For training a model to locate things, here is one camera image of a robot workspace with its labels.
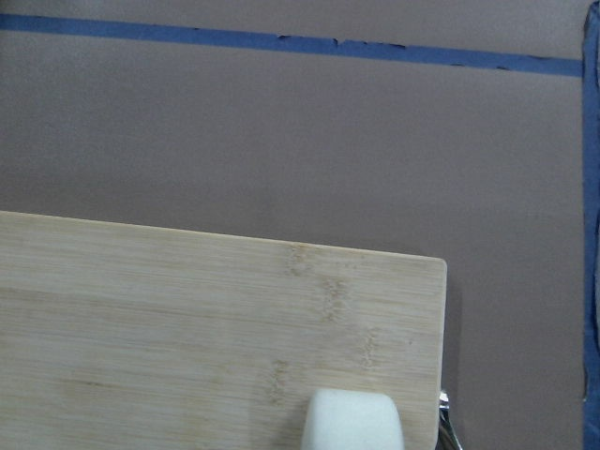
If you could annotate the white steamed bun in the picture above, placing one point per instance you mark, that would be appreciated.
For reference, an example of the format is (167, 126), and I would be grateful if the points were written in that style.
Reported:
(343, 419)

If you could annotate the bamboo cutting board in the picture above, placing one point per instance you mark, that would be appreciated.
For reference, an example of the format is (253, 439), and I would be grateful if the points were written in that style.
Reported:
(117, 336)

